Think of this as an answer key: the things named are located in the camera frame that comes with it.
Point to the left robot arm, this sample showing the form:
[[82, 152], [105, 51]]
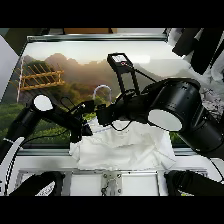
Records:
[[26, 123]]

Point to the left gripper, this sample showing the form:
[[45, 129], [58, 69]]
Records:
[[80, 128]]

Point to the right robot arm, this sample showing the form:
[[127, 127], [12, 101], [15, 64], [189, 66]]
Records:
[[186, 113]]

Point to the white garment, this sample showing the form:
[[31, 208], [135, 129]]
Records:
[[123, 148]]

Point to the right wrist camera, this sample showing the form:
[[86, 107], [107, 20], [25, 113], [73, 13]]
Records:
[[120, 62]]

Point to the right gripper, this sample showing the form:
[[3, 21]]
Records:
[[115, 111]]

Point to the black garment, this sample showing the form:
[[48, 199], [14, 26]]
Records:
[[210, 50], [186, 41]]

